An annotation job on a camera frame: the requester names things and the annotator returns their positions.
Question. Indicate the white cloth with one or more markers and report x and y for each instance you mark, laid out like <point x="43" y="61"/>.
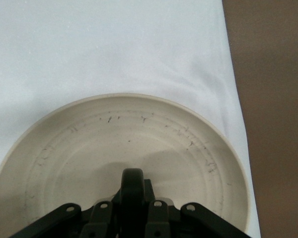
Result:
<point x="101" y="49"/>

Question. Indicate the beige plate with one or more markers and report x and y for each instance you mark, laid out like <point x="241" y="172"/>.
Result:
<point x="119" y="148"/>

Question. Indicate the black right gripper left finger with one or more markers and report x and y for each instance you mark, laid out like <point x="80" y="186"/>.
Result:
<point x="72" y="220"/>

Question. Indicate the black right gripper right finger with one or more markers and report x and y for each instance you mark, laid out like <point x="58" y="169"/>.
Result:
<point x="188" y="220"/>

